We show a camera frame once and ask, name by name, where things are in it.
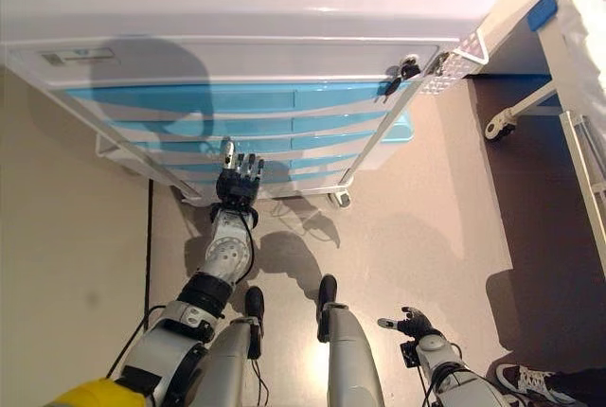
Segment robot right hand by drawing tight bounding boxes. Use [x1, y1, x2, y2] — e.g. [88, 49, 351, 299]
[377, 305, 446, 341]

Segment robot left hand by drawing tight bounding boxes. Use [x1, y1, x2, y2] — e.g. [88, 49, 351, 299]
[215, 137, 267, 212]

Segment yellow robot shoulder cover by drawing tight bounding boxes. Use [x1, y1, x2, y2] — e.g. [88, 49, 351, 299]
[46, 376, 149, 407]

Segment grey robot right leg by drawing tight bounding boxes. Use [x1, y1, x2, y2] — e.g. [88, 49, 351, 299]
[315, 274, 387, 407]

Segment grey robot leg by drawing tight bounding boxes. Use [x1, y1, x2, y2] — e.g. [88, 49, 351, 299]
[315, 274, 387, 407]
[193, 286, 266, 407]

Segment white olive sneaker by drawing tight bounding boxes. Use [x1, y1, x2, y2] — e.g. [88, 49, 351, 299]
[494, 363, 569, 406]

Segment white side bin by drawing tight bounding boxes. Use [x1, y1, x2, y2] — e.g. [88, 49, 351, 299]
[94, 132, 157, 177]

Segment white bin with blue lid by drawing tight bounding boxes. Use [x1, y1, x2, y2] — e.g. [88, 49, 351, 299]
[373, 111, 416, 163]

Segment grey robot left leg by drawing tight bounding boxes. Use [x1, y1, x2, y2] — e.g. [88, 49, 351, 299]
[193, 286, 266, 407]

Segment dark trouser leg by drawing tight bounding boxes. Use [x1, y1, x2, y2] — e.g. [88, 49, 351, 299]
[544, 368, 606, 407]

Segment white medical cart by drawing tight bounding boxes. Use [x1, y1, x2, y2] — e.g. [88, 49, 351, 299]
[0, 0, 510, 209]

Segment cart label sticker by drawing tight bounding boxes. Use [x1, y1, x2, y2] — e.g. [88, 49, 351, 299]
[40, 48, 117, 67]

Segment black cart keys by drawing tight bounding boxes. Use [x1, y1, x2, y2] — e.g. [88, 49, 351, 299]
[383, 54, 422, 96]

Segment bed caster wheel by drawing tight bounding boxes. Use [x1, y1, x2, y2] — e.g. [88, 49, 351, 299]
[483, 111, 518, 141]

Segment silver cart latch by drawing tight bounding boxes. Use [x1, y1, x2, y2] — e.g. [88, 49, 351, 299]
[428, 51, 451, 78]

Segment white perforated side basket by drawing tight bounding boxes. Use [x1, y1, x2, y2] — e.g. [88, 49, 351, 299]
[423, 27, 491, 97]

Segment white bed mattress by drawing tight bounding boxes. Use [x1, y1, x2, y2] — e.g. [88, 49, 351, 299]
[558, 0, 606, 115]

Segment blue bed tag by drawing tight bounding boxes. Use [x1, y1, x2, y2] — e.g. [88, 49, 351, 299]
[526, 0, 560, 32]

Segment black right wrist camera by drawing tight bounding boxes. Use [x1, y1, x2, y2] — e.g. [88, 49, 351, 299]
[400, 340, 420, 371]

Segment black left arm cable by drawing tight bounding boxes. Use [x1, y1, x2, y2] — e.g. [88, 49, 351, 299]
[106, 210, 258, 380]

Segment cream hospital bed frame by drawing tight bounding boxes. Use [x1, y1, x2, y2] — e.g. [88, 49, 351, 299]
[472, 0, 606, 281]

